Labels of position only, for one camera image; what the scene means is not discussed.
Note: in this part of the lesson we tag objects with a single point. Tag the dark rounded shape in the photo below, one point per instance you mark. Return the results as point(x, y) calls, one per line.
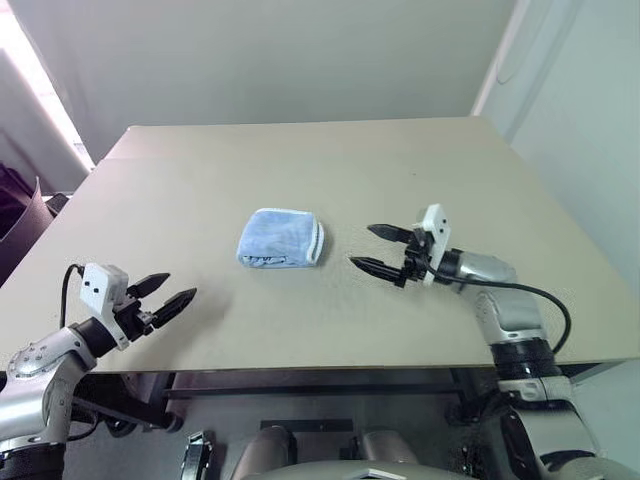
point(270, 450)

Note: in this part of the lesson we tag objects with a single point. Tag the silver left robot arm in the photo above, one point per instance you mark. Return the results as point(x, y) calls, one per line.
point(35, 360)

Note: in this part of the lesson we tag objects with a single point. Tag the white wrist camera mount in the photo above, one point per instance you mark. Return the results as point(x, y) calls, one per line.
point(97, 285)
point(440, 222)

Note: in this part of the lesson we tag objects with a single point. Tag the grey-purple plastic chair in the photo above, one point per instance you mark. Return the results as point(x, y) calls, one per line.
point(30, 215)

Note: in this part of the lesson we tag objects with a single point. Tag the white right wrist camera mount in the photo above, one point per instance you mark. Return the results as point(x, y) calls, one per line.
point(440, 222)

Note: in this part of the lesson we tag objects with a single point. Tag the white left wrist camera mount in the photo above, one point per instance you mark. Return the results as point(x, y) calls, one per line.
point(97, 285)

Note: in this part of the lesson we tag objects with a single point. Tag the dark purple cushion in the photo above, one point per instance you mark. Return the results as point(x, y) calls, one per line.
point(12, 195)

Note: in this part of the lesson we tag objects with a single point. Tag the black metal table frame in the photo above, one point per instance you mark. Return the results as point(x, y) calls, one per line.
point(310, 390)

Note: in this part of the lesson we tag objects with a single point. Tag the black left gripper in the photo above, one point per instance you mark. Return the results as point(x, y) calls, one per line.
point(132, 318)

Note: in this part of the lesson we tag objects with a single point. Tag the black clamp bracket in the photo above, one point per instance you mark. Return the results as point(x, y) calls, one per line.
point(197, 452)

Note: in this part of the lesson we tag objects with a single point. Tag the small black box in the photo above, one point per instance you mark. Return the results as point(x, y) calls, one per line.
point(57, 204)

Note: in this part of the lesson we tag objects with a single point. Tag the light blue towel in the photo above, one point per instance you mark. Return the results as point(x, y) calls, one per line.
point(275, 235)

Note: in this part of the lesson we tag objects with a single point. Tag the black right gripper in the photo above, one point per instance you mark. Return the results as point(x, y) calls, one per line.
point(416, 260)

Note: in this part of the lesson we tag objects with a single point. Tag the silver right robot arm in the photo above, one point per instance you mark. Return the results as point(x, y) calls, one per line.
point(510, 310)

